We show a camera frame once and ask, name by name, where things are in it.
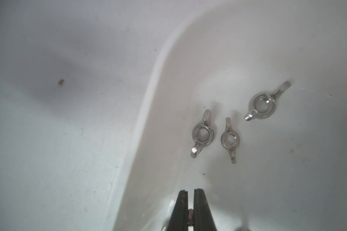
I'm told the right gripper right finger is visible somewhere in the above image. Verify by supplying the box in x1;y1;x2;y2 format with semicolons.
193;188;217;231

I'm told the silver wing nut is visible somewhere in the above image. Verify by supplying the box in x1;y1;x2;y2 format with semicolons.
244;81;292;121
221;117;240;164
190;109;215;158

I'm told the white rectangular storage tray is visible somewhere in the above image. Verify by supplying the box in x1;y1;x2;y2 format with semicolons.
113;1;347;231

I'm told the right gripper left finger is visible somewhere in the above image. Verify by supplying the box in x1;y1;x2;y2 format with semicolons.
166;190;189;231

